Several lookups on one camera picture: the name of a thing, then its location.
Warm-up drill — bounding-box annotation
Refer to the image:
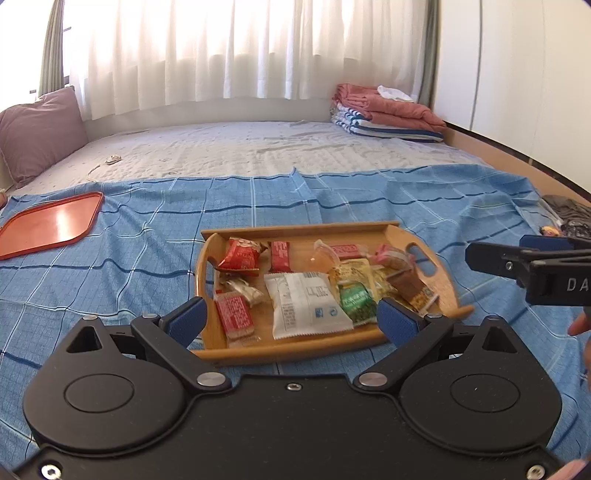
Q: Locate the red square snack packet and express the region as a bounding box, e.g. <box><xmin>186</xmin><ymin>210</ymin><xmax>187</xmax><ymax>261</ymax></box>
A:
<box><xmin>213</xmin><ymin>293</ymin><xmax>256</xmax><ymax>342</ymax></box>

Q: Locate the wooden tray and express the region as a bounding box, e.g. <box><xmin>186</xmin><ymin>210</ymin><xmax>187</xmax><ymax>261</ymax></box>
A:
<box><xmin>189</xmin><ymin>220</ymin><xmax>475</xmax><ymax>366</ymax></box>

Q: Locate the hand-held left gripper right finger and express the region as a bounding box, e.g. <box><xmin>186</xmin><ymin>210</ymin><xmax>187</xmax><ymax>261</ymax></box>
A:
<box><xmin>353</xmin><ymin>298</ymin><xmax>533</xmax><ymax>394</ymax></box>

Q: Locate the grey green curtain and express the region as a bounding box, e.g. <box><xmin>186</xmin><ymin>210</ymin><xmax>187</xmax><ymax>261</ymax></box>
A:
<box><xmin>418</xmin><ymin>0</ymin><xmax>441</xmax><ymax>116</ymax></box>
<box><xmin>38</xmin><ymin>0</ymin><xmax>75</xmax><ymax>97</ymax></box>

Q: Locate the pink red snack bar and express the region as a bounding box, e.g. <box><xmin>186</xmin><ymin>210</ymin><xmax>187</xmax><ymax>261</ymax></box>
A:
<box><xmin>330</xmin><ymin>243</ymin><xmax>368</xmax><ymax>258</ymax></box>

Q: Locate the white cord with switch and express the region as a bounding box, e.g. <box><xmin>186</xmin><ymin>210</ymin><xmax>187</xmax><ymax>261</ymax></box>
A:
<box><xmin>87</xmin><ymin>156</ymin><xmax>123</xmax><ymax>182</ymax></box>

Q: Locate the green snack packet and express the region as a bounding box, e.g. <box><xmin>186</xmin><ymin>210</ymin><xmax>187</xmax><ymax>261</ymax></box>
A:
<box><xmin>338</xmin><ymin>282</ymin><xmax>378</xmax><ymax>326</ymax></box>

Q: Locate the person's right hand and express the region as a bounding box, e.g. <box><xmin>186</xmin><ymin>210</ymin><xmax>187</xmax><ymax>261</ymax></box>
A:
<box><xmin>567</xmin><ymin>310</ymin><xmax>591</xmax><ymax>380</ymax></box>

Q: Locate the clear nut snack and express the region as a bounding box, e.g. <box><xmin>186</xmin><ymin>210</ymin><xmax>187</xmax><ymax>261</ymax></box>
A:
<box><xmin>219</xmin><ymin>277</ymin><xmax>267</xmax><ymax>308</ymax></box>

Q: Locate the white quilted mattress pad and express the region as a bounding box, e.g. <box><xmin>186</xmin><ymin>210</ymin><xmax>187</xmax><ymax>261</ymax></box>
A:
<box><xmin>14</xmin><ymin>121</ymin><xmax>490</xmax><ymax>197</ymax></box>

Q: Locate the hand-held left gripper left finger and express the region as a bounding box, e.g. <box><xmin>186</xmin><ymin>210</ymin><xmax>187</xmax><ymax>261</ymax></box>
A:
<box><xmin>62</xmin><ymin>296</ymin><xmax>232</xmax><ymax>394</ymax></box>

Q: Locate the purple pillow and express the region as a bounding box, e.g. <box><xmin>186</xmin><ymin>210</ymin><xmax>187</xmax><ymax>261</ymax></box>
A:
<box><xmin>0</xmin><ymin>85</ymin><xmax>89</xmax><ymax>190</ymax></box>

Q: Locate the folded blankets stack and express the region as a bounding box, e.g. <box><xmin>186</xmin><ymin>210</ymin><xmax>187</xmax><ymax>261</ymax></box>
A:
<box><xmin>333</xmin><ymin>83</ymin><xmax>446</xmax><ymax>132</ymax></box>

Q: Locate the jelly cup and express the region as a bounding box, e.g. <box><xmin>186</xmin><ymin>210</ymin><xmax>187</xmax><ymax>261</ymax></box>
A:
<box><xmin>310</xmin><ymin>239</ymin><xmax>340</xmax><ymax>273</ymax></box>

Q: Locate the dark patterned cloth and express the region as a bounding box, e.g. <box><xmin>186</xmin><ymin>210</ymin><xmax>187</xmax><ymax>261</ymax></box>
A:
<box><xmin>540</xmin><ymin>194</ymin><xmax>591</xmax><ymax>241</ymax></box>

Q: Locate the red plastic tray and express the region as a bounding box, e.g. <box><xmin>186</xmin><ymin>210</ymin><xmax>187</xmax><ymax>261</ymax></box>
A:
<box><xmin>0</xmin><ymin>191</ymin><xmax>105</xmax><ymax>261</ymax></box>

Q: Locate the dark red snack bar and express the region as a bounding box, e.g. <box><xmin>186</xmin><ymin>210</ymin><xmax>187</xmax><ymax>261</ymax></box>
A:
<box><xmin>269</xmin><ymin>241</ymin><xmax>293</xmax><ymax>273</ymax></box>

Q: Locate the white snack packet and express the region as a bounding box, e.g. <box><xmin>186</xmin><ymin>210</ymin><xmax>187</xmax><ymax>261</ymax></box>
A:
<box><xmin>264</xmin><ymin>271</ymin><xmax>354</xmax><ymax>341</ymax></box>

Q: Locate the beige bed headboard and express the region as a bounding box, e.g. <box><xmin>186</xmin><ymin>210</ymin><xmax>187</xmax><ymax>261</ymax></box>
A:
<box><xmin>83</xmin><ymin>97</ymin><xmax>338</xmax><ymax>141</ymax></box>

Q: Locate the red snack bag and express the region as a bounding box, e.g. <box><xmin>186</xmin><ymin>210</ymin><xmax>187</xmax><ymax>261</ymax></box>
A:
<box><xmin>217</xmin><ymin>237</ymin><xmax>269</xmax><ymax>273</ymax></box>

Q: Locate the orange yellow snack packet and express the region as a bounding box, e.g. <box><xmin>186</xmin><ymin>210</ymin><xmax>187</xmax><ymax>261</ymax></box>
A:
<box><xmin>388</xmin><ymin>272</ymin><xmax>439</xmax><ymax>312</ymax></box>

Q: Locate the white wardrobe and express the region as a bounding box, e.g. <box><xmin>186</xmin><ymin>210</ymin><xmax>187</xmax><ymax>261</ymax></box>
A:
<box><xmin>434</xmin><ymin>0</ymin><xmax>591</xmax><ymax>195</ymax></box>

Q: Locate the wooden bed frame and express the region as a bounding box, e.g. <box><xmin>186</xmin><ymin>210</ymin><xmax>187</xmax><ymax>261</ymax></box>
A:
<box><xmin>443</xmin><ymin>121</ymin><xmax>591</xmax><ymax>208</ymax></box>

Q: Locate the blue striped folded blanket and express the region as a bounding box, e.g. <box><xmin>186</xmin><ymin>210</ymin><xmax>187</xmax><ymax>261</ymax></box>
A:
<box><xmin>330</xmin><ymin>102</ymin><xmax>445</xmax><ymax>144</ymax></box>

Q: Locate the white sheer curtain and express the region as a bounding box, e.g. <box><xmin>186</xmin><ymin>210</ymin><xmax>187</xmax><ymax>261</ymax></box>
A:
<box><xmin>65</xmin><ymin>0</ymin><xmax>435</xmax><ymax>121</ymax></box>

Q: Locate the pink snack packet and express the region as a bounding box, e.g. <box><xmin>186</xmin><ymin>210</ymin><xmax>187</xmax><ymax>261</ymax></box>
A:
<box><xmin>373</xmin><ymin>244</ymin><xmax>415</xmax><ymax>273</ymax></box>

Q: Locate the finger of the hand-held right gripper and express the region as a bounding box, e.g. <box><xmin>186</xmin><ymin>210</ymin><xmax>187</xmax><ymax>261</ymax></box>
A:
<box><xmin>519</xmin><ymin>234</ymin><xmax>591</xmax><ymax>253</ymax></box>
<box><xmin>465</xmin><ymin>241</ymin><xmax>533</xmax><ymax>288</ymax></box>

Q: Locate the white folded cloth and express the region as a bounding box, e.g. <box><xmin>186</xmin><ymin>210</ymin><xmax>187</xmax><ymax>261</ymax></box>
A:
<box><xmin>377</xmin><ymin>85</ymin><xmax>415</xmax><ymax>101</ymax></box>

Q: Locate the blue checked bedsheet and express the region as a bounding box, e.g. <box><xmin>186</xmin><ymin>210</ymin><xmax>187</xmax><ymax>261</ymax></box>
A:
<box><xmin>0</xmin><ymin>164</ymin><xmax>591</xmax><ymax>462</ymax></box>

